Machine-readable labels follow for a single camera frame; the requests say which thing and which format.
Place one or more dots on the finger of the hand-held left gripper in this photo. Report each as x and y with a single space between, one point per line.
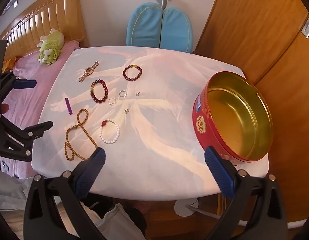
25 84
32 131

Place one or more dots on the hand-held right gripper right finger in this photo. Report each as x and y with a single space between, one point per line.
219 172

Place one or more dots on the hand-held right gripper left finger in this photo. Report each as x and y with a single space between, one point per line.
90 172

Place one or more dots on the red round tin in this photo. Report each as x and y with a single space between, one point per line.
202 125

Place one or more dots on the person's left hand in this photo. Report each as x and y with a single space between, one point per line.
4 108

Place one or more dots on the yellow pillow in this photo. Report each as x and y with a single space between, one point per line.
8 65

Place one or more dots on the green cabbage plush toy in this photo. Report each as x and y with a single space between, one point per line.
50 48

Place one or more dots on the purple tube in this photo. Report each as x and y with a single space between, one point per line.
68 106

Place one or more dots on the white table base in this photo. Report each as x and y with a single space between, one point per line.
184 208

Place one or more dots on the white cloth bag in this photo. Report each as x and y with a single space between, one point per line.
114 222

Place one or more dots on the wooden bed headboard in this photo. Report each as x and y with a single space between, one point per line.
44 20

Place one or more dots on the grey cloth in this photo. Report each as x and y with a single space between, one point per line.
7 185

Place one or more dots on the metal wrist watch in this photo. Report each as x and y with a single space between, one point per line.
88 71

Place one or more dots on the printed white tablecloth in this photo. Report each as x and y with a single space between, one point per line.
157 130

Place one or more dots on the blue chair back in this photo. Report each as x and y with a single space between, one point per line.
144 27

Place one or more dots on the wooden wardrobe door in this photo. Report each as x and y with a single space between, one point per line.
244 30

